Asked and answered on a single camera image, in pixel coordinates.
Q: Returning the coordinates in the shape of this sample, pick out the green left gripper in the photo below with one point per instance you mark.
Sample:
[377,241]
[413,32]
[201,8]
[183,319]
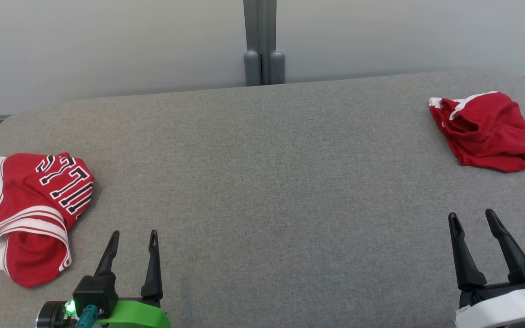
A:
[139,315]

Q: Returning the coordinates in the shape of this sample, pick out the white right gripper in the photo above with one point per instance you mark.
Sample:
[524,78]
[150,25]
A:
[504,310]

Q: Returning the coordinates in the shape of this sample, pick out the red shorts with white stripe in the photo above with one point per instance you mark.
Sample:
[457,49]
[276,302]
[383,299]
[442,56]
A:
[490,136]

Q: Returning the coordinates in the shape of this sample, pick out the red white lettered jersey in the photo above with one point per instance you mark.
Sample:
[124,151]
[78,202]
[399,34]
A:
[21,191]

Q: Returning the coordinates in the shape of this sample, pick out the grey fabric padded surface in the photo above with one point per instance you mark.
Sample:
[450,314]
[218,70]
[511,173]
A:
[267,182]

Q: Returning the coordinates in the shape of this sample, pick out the grey partition post with feet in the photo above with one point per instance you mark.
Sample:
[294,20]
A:
[260,27]

